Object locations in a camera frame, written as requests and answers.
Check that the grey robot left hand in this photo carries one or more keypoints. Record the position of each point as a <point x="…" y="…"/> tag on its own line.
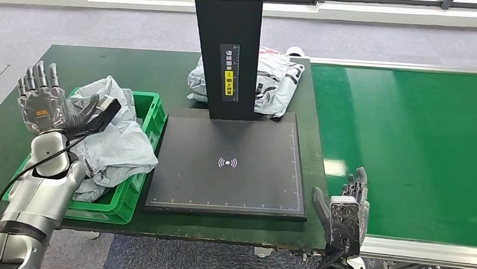
<point x="45" y="111"/>

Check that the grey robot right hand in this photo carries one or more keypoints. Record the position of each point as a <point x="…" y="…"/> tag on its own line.
<point x="356" y="184"/>

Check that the white mailer black red print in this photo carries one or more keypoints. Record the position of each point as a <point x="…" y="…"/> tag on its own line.
<point x="118" y="88"/>

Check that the green conveyor belt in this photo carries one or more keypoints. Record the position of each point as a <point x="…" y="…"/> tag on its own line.
<point x="405" y="138"/>

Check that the white mailer parcel black print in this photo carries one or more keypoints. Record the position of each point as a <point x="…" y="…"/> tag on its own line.
<point x="277" y="86"/>

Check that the black inbound scanner machine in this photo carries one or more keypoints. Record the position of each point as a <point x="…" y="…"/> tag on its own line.
<point x="228" y="182"/>

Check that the crumpled grey-white mailer parcel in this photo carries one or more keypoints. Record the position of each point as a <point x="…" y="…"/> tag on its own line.
<point x="197" y="82"/>

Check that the dark green table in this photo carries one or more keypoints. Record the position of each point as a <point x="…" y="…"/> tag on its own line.
<point x="144" y="67"/>

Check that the small pale table foot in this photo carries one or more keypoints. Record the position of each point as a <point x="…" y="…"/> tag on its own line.
<point x="88" y="235"/>
<point x="263" y="252"/>

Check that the green plastic crate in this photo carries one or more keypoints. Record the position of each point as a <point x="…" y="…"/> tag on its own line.
<point x="112" y="214"/>

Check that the black yellow ruler label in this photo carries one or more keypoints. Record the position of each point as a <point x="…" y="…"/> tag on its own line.
<point x="229" y="72"/>

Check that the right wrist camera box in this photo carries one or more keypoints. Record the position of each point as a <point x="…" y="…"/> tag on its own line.
<point x="344" y="225"/>

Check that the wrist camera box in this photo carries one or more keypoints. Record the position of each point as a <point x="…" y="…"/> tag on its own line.
<point x="107" y="112"/>
<point x="344" y="225"/>

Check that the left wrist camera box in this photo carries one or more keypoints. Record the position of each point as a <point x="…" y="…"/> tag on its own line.
<point x="107" y="112"/>

